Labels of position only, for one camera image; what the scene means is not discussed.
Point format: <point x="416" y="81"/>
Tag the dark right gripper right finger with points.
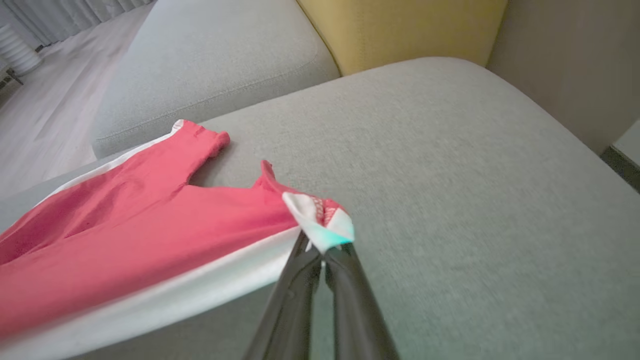
<point x="355" y="310"/>

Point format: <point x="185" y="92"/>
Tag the grey sofa ottoman cushion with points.
<point x="450" y="200"/>

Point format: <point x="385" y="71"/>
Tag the red shorts with white trim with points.
<point x="125" y="240"/>

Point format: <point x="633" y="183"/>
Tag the grey sofa seat cushion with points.
<point x="210" y="60"/>

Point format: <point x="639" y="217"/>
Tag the white side table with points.
<point x="631" y="147"/>

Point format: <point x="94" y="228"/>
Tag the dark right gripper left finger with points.
<point x="295" y="300"/>

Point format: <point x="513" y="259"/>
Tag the grey pleated curtain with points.
<point x="65" y="15"/>

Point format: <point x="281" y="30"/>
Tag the white ribbed plant pot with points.
<point x="17" y="52"/>

